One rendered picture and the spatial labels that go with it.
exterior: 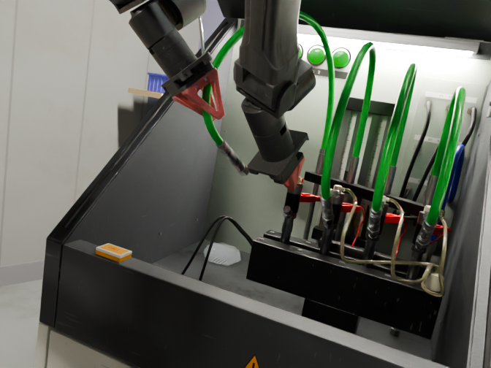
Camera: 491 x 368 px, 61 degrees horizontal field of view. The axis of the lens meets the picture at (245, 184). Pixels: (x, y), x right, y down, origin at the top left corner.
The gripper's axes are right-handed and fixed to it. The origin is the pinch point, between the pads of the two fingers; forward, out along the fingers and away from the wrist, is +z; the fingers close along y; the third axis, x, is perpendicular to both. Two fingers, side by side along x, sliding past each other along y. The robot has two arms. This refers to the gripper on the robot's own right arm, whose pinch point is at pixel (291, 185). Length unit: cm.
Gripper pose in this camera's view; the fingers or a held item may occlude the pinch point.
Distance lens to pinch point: 76.6
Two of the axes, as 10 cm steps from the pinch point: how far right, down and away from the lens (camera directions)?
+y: 5.4, -7.2, 4.4
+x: -7.8, -2.3, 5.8
